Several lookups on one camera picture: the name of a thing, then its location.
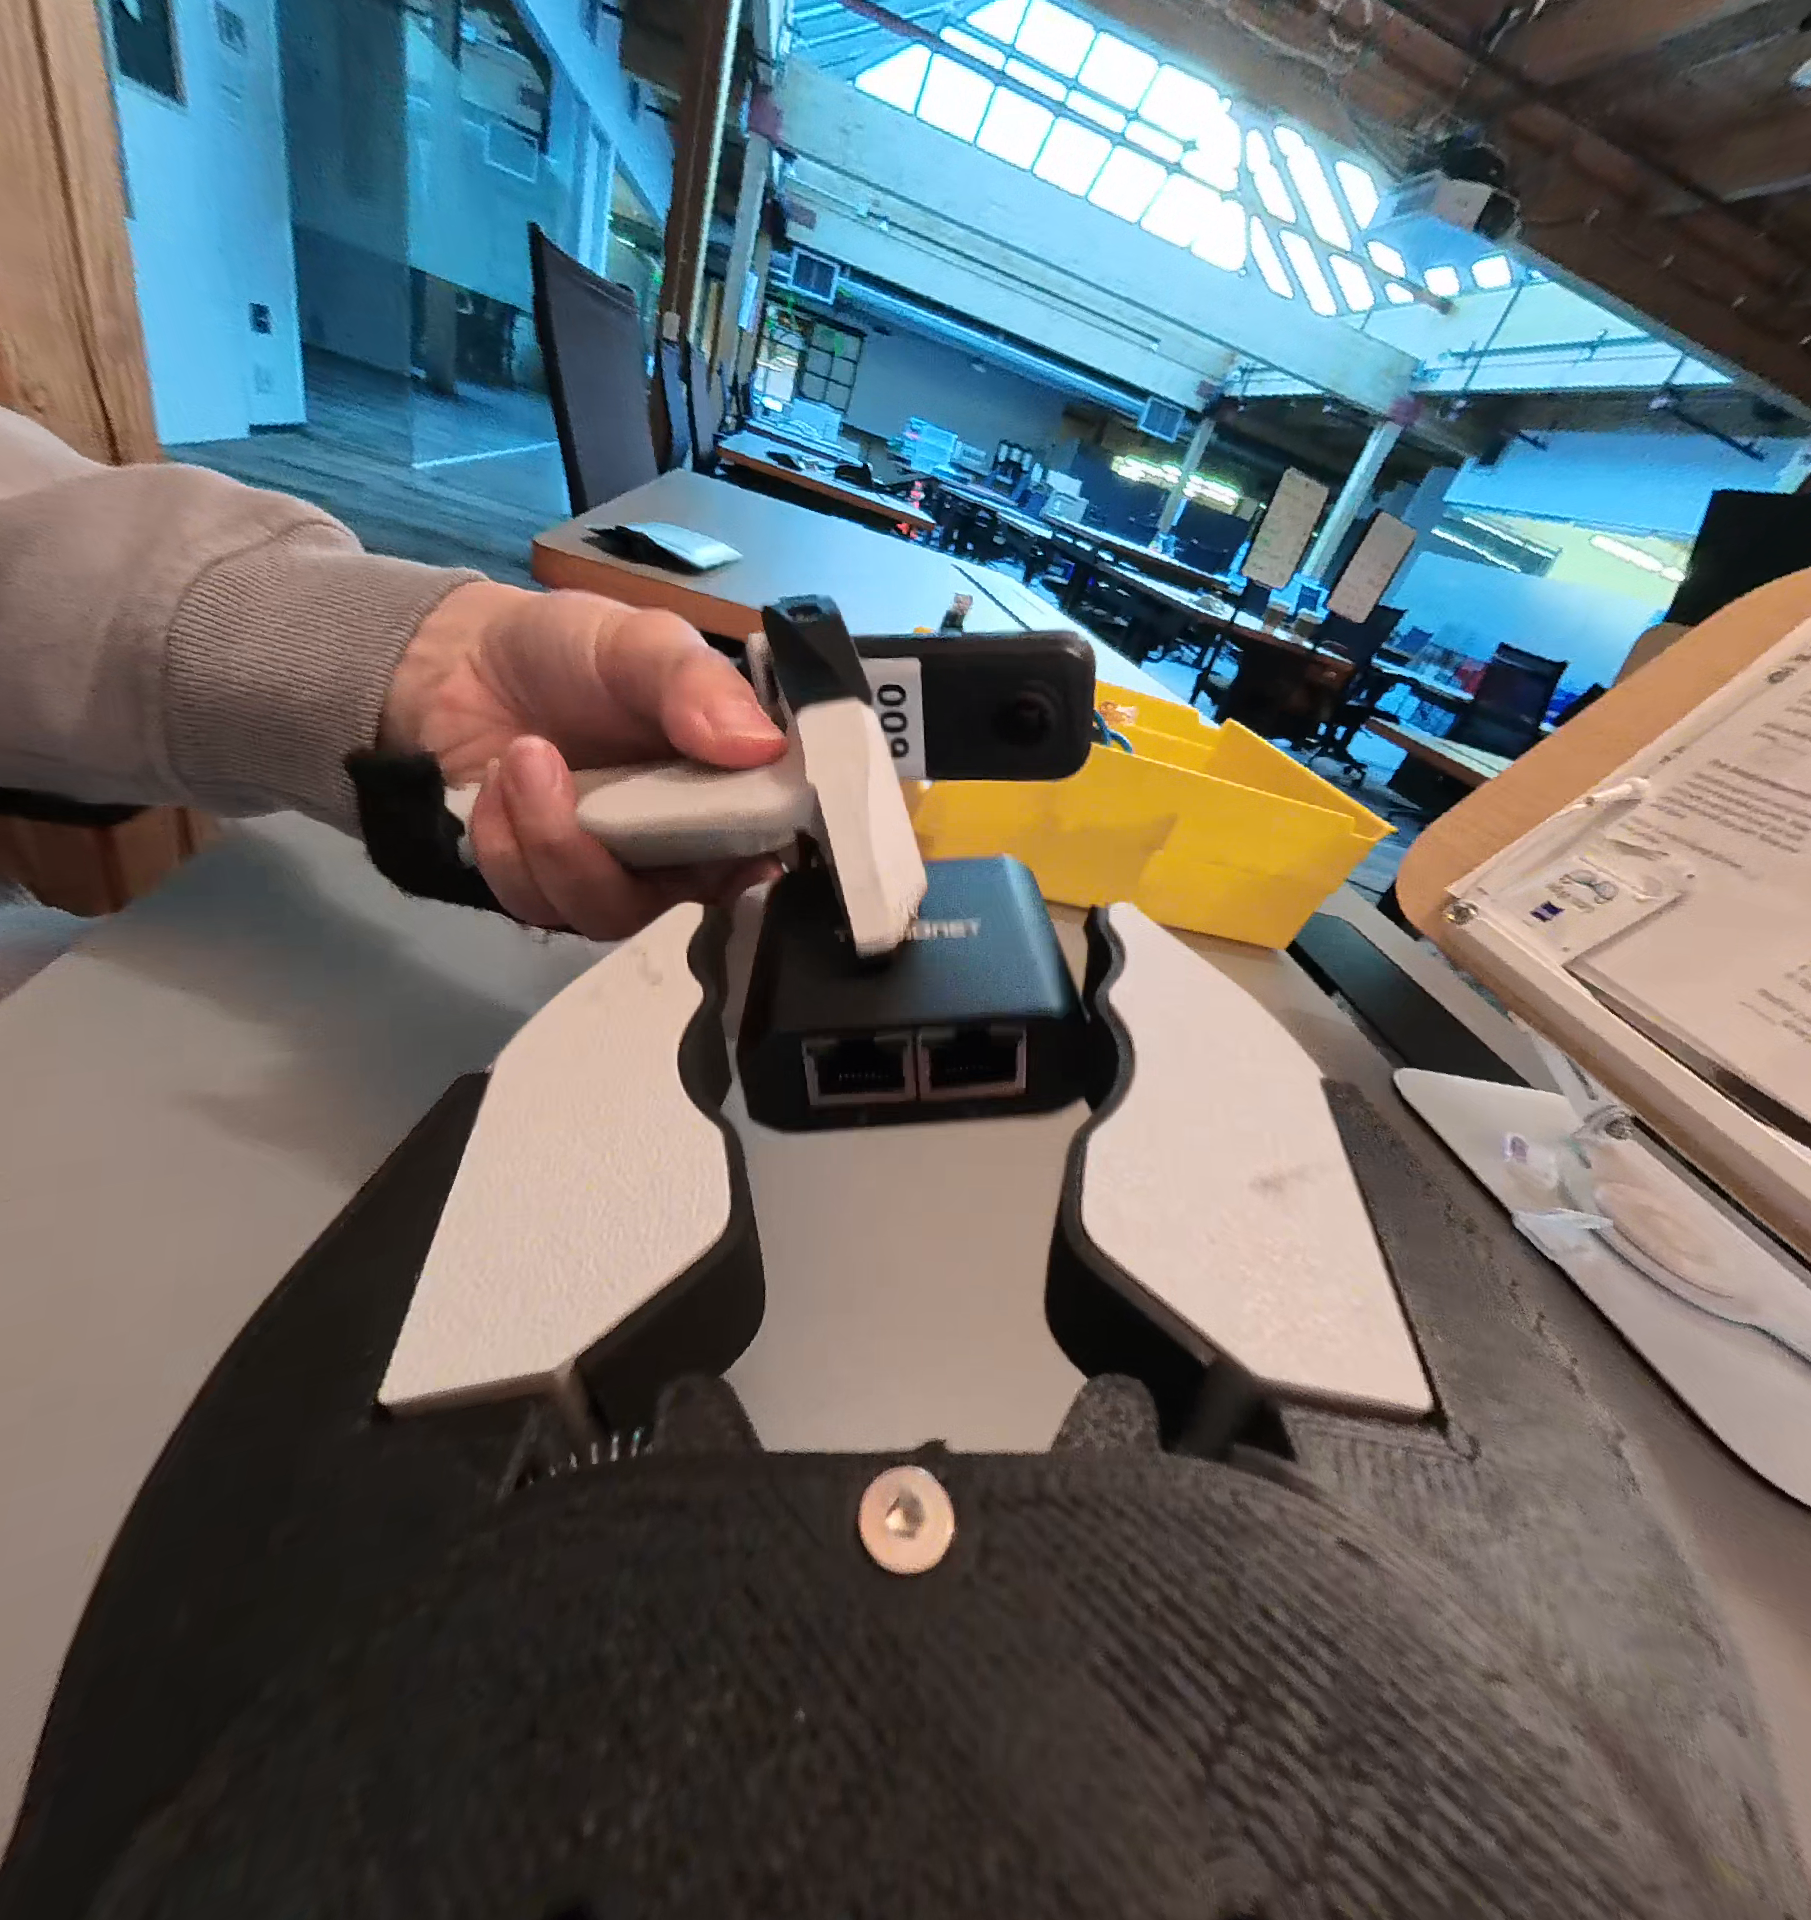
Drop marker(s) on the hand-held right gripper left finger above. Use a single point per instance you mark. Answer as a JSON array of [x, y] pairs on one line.
[[574, 1170]]

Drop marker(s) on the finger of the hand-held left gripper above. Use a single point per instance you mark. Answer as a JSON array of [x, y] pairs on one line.
[[860, 811]]

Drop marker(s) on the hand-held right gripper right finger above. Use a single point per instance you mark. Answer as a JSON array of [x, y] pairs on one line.
[[1236, 1185]]

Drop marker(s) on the black network adapter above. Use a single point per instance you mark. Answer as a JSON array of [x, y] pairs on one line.
[[982, 975]]

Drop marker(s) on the person's left forearm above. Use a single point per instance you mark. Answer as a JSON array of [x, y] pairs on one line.
[[126, 630]]

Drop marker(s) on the grey desk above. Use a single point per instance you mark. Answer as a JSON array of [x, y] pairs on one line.
[[170, 1051]]

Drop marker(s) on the person's left hand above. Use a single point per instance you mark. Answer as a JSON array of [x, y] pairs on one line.
[[546, 674]]

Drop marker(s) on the long dark table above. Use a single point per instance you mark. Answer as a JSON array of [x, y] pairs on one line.
[[1146, 579]]

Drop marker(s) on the yellow plastic bin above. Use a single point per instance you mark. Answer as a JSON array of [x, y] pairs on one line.
[[1146, 870]]

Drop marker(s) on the black flat base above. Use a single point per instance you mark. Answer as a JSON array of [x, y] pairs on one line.
[[1416, 989]]

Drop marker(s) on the grey table with wood edge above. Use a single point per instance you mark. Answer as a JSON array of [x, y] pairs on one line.
[[785, 525]]

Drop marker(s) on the silver pouch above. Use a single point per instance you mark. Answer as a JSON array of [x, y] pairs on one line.
[[680, 547]]

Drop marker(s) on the brown paper flip chart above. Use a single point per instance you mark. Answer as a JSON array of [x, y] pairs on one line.
[[1285, 529], [1369, 569]]

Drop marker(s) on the wooden board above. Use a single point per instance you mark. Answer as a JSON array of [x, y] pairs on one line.
[[1565, 750]]

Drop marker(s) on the white plastic package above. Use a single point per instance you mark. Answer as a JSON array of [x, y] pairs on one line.
[[1746, 1426]]

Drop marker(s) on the skylight windows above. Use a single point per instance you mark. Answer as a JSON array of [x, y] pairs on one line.
[[1115, 137]]

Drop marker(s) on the paper sheets in clear holder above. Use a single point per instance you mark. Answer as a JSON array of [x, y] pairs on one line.
[[1777, 840]]

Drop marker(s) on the ceiling projector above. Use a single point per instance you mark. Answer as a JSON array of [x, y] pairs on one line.
[[1445, 194]]

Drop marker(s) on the black monitor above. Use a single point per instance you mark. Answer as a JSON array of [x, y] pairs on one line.
[[1777, 547]]

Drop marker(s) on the wooden post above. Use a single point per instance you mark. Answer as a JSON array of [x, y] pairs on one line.
[[36, 226]]

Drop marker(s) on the dark wall picture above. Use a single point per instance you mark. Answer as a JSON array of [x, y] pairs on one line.
[[145, 44]]

